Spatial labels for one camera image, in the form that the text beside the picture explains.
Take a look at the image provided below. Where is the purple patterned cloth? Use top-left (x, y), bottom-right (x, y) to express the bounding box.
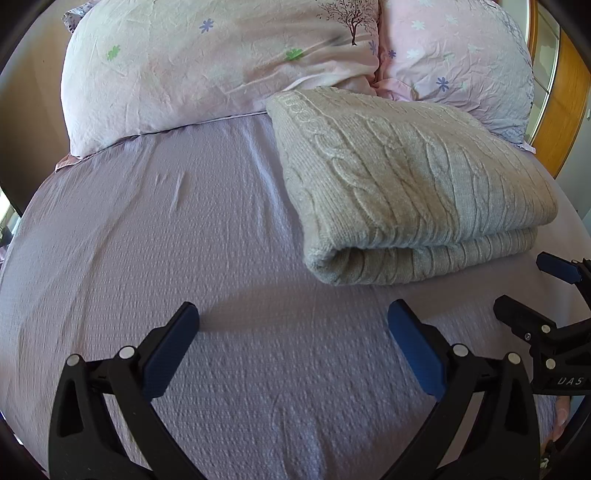
top-left (62, 0), bottom-right (99, 33)

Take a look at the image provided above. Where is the orange wooden frame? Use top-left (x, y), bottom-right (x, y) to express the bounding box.
top-left (526, 0), bottom-right (591, 182)

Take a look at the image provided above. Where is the tree print floral pillow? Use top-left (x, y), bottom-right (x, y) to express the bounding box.
top-left (61, 0), bottom-right (380, 158)

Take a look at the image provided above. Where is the lilac bed sheet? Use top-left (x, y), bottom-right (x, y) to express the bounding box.
top-left (0, 111), bottom-right (591, 480)

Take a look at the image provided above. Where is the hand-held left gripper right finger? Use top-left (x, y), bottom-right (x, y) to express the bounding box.
top-left (387, 299), bottom-right (541, 480)

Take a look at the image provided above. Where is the pink floral pillow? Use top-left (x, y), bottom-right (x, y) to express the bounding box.
top-left (376, 0), bottom-right (537, 154)

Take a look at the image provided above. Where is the grey cable-knit blanket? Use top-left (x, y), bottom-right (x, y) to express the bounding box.
top-left (266, 86), bottom-right (559, 287)

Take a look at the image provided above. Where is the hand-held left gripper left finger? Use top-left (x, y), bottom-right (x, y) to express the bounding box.
top-left (48, 302), bottom-right (200, 480)

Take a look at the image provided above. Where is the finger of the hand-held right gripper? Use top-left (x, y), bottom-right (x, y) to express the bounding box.
top-left (493, 295), bottom-right (561, 356)
top-left (536, 251), bottom-right (591, 284)

